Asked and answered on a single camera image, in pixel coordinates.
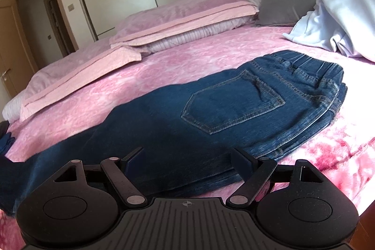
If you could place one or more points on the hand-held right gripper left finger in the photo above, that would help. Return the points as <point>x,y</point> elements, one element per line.
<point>133,163</point>

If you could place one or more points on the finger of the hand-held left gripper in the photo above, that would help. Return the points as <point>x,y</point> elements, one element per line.
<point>8,143</point>

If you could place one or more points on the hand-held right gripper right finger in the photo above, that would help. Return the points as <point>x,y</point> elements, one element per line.
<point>241,163</point>

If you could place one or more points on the dark blue jeans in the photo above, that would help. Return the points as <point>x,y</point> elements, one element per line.
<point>175,121</point>

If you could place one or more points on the wooden door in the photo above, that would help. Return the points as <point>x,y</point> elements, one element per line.
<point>7,48</point>

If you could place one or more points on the lilac striped pillow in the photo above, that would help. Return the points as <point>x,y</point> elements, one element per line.
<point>190,36</point>

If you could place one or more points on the pale pink quilt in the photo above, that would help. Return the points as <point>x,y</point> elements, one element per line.
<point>175,9</point>

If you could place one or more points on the light blue garment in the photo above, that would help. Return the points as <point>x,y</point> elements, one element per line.
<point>337,21</point>

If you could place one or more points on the wooden door frame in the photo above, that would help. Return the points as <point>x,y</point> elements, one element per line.
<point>63,18</point>

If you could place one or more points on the light switch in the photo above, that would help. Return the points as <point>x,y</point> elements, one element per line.
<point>70,7</point>

